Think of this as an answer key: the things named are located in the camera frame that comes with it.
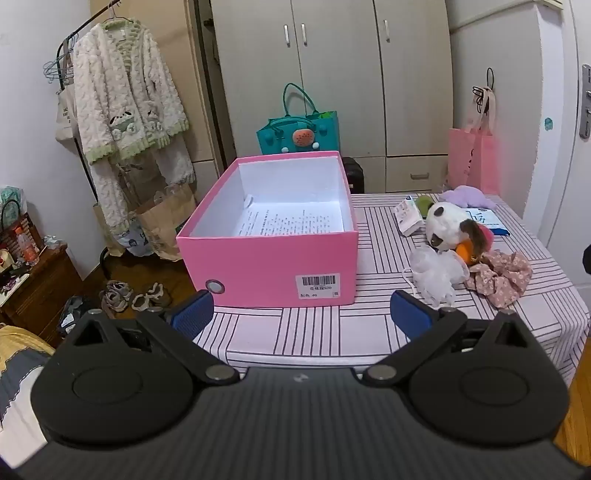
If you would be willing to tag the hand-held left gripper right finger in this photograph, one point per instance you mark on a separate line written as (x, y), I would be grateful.
(411, 314)

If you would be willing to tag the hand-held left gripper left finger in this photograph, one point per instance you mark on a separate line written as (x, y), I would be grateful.
(189, 314)

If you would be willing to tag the orange plush ball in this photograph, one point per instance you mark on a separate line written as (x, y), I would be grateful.
(463, 253)

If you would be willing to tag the pink storage box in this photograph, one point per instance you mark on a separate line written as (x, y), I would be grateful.
(258, 263)

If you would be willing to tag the white tissue pack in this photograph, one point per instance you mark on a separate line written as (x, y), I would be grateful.
(408, 217)

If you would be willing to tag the white brown plush toy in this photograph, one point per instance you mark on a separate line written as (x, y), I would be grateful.
(445, 221)

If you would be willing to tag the pink floral cloth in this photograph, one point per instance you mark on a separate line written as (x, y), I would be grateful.
(503, 277)

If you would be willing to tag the green plush ball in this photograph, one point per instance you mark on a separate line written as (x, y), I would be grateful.
(423, 204)

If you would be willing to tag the pink plush ball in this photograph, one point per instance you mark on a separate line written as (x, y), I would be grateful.
(485, 232)

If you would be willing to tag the blue white wet wipe packet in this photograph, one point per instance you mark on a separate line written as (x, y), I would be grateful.
(489, 222)

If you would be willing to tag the purple plush toy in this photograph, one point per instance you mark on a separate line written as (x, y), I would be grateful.
(466, 196)

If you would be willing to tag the beige shoe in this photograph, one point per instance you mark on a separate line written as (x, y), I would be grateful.
(115, 295)
(150, 296)

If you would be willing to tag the printed shopping bag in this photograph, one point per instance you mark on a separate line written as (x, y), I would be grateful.
(131, 240)

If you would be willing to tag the brown paper bag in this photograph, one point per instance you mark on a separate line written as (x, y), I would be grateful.
(166, 221)

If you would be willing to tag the striped tablecloth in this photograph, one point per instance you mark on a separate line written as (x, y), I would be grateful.
(508, 332)

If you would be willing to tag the dark plastic bag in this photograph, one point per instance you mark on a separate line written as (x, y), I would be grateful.
(76, 316)

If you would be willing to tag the wooden nightstand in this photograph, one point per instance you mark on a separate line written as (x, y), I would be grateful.
(41, 295)

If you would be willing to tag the black suitcase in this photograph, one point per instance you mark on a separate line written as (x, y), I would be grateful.
(353, 175)

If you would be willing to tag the fluffy cream pajama pants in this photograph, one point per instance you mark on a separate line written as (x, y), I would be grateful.
(175, 161)

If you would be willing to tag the pink paper bag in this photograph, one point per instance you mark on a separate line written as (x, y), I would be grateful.
(473, 161)

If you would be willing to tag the woven basket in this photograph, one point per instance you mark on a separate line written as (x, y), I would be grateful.
(21, 235)

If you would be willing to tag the white door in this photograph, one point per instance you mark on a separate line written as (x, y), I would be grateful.
(563, 184)

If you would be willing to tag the teal felt handbag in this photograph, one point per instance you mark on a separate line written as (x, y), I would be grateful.
(295, 134)

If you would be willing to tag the green plastic package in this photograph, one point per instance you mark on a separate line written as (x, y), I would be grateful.
(9, 196)

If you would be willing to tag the white tall cabinet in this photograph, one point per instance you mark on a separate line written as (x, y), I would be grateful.
(508, 115)

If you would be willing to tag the beige cabinet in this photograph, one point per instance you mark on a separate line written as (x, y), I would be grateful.
(198, 92)

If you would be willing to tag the fluffy cream pajama jacket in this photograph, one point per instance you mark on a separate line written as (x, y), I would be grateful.
(124, 92)

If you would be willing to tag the beige tote bag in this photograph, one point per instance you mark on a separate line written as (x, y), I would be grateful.
(65, 115)

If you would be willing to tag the teal round sticker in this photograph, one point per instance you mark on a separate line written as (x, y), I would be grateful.
(548, 124)

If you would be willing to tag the white wardrobe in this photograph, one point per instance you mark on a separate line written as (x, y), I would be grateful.
(341, 69)

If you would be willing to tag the black clothes rack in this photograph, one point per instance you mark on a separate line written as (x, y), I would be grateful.
(69, 37)

